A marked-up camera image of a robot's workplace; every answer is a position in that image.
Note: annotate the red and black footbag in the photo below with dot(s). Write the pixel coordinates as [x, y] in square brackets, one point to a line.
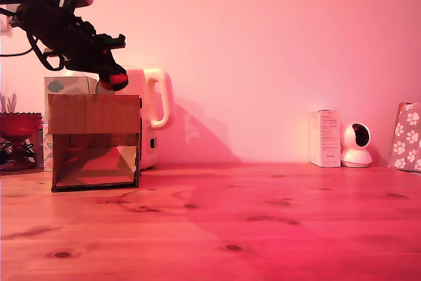
[115, 80]

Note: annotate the cardboard dice tower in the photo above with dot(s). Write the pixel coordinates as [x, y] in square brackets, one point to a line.
[95, 113]

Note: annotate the white tissue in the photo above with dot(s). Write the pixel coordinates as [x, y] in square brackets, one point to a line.
[70, 73]

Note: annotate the cloud print tissue box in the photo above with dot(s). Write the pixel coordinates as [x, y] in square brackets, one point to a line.
[67, 85]

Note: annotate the white electric kettle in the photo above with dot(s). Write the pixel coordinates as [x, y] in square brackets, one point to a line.
[158, 96]

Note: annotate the dry plant stalks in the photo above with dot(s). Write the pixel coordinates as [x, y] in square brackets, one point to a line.
[11, 105]

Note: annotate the small patterned box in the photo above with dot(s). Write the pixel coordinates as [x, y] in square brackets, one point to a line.
[48, 149]

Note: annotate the red glass bowl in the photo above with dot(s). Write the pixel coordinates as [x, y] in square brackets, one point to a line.
[16, 128]

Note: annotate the white printed carton box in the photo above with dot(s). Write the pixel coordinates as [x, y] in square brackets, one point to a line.
[327, 139]

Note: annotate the paw print gift bag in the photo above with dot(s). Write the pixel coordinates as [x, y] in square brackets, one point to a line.
[408, 139]

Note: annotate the pale wall hook block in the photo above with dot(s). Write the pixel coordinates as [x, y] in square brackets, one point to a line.
[4, 31]

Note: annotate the small white round camera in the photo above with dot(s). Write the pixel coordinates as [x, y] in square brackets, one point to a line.
[356, 157]

